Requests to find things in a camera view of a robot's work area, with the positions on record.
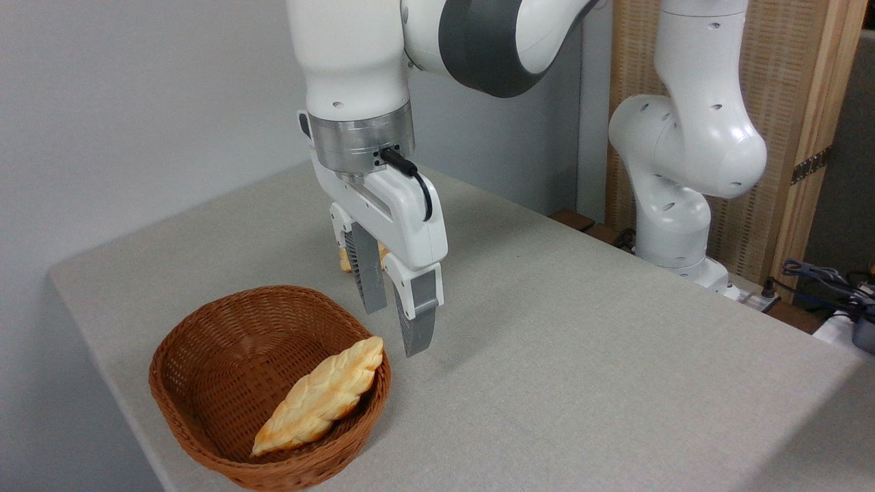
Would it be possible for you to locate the wooden framed woven panel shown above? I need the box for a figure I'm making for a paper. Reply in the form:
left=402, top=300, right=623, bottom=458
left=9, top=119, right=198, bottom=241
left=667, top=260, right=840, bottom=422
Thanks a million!
left=604, top=0, right=870, bottom=303

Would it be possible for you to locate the metal hinge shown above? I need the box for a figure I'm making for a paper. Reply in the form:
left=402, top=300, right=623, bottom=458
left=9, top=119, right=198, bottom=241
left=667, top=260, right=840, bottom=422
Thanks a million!
left=790, top=145, right=833, bottom=186

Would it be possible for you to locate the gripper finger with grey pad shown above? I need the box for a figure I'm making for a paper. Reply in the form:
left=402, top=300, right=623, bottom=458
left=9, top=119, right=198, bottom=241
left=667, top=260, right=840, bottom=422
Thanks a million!
left=382, top=262, right=445, bottom=358
left=329, top=201, right=389, bottom=316

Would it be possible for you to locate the bundle of dark cables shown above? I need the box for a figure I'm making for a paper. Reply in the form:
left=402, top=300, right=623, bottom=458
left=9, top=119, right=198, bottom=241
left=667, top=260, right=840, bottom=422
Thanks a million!
left=781, top=258, right=875, bottom=319

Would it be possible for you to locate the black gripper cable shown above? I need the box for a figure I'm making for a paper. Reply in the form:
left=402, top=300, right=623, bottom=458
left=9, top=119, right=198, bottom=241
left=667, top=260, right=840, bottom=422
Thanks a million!
left=380, top=146, right=435, bottom=223

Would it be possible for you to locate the long braided bread loaf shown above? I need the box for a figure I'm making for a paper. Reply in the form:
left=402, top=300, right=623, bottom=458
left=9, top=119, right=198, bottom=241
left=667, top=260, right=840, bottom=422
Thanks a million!
left=251, top=336, right=386, bottom=458

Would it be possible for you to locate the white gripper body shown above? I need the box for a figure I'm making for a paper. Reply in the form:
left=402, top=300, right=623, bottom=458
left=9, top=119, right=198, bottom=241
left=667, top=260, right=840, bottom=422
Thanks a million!
left=310, top=149, right=449, bottom=273

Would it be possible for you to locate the brown woven wicker basket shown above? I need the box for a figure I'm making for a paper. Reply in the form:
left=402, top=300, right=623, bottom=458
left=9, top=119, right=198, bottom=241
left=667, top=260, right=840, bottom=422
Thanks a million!
left=148, top=285, right=393, bottom=492

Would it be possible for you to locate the round braided bread roll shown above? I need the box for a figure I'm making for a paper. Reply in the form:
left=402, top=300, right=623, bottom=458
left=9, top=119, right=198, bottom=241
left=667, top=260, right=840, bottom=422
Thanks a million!
left=339, top=243, right=391, bottom=275

